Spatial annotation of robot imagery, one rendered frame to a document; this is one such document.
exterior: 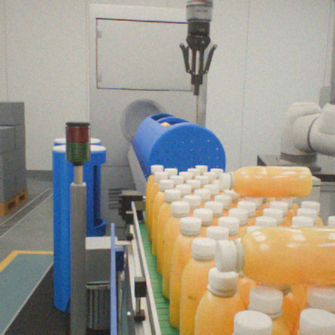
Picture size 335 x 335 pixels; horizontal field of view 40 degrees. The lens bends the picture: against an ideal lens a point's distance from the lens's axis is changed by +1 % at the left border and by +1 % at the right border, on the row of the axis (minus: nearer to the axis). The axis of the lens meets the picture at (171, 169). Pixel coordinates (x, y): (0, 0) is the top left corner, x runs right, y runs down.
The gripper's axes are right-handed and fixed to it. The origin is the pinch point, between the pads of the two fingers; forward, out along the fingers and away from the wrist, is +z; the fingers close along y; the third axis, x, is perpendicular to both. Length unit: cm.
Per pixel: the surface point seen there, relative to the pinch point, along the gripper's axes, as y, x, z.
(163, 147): -10.4, 4.6, 22.1
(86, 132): -35, -39, 13
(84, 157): -36, -40, 20
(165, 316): -18, -71, 47
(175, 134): -6.2, 4.6, 17.2
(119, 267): -26, -31, 52
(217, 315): -16, -102, 31
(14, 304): -88, 125, 137
